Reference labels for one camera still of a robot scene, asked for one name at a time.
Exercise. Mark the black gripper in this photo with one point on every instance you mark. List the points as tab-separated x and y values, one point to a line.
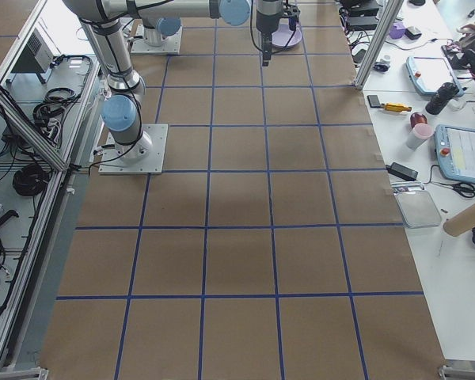
266	22

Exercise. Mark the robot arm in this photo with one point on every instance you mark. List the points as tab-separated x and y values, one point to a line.
121	113
155	31

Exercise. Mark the lilac plate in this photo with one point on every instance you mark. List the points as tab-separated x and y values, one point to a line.
284	37

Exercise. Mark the pink lidded cup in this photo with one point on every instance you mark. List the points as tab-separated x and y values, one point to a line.
419	134

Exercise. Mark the black phone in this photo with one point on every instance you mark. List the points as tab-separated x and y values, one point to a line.
374	101

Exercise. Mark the purple printed block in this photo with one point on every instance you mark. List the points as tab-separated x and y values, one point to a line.
397	30

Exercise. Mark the far teach pendant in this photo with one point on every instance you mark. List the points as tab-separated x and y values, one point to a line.
428	74

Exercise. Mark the teach pendant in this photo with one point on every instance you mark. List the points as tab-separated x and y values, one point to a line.
428	74
455	152

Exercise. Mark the red apple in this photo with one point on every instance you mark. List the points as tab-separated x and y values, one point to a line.
417	118

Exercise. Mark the black power brick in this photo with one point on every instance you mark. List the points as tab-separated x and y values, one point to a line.
401	171

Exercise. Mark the near teach pendant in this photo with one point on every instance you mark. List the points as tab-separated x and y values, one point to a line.
455	152

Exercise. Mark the grey electronics box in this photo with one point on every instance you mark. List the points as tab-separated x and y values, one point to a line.
35	58

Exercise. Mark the black scissors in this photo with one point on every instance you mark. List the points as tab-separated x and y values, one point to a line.
464	189

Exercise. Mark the cardboard tube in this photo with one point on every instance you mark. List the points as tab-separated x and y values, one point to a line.
461	222

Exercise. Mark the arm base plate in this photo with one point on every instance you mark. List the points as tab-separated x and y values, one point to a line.
147	156
172	46

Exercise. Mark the aluminium frame post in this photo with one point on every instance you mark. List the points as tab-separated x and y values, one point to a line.
385	23

